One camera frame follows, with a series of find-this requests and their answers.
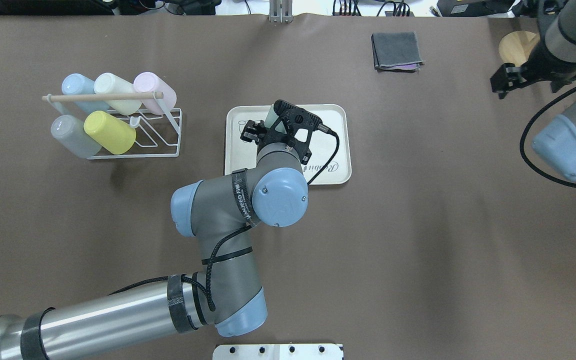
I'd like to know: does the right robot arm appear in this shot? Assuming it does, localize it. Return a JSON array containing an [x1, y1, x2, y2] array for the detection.
[[490, 0, 576, 189]]

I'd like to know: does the wooden mug tree stand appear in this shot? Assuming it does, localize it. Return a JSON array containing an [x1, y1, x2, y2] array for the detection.
[[498, 0, 554, 68]]

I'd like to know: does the white wire cup rack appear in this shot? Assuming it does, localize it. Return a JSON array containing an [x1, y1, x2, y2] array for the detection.
[[41, 92, 184, 161]]

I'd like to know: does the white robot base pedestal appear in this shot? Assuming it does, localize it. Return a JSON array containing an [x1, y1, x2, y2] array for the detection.
[[212, 342, 345, 360]]

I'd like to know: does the white rabbit print tray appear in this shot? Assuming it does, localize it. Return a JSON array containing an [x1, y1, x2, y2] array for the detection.
[[224, 104, 352, 185]]

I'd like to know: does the yellow plastic cup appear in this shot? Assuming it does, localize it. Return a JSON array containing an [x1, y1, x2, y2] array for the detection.
[[84, 111, 137, 155]]

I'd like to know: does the aluminium frame post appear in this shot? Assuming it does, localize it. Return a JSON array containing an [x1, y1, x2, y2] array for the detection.
[[269, 0, 294, 24]]

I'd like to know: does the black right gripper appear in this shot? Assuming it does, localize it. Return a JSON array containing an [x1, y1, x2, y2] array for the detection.
[[490, 60, 556, 100]]

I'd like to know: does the pink plastic cup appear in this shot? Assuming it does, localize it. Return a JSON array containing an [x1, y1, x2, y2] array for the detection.
[[132, 71, 178, 116]]

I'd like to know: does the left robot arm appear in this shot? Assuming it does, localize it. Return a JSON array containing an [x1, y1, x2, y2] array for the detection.
[[0, 116, 327, 360]]

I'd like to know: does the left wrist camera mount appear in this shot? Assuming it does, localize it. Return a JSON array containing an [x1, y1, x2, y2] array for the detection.
[[273, 99, 338, 166]]

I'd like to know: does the grey translucent plastic cup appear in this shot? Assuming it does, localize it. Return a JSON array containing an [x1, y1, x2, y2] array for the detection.
[[50, 114, 102, 158]]

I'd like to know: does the cream white plastic cup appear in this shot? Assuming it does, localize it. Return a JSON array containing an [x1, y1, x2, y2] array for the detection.
[[93, 72, 142, 116]]

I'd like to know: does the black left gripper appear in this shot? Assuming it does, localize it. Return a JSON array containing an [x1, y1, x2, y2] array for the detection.
[[240, 119, 289, 148]]

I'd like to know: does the light blue plastic cup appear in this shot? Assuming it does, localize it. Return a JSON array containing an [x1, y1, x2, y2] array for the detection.
[[61, 73, 110, 115]]

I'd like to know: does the green plastic cup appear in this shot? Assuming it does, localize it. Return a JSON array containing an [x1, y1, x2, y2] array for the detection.
[[263, 105, 287, 134]]

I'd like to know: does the folded grey cloth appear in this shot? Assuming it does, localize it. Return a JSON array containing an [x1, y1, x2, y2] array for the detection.
[[371, 31, 425, 72]]

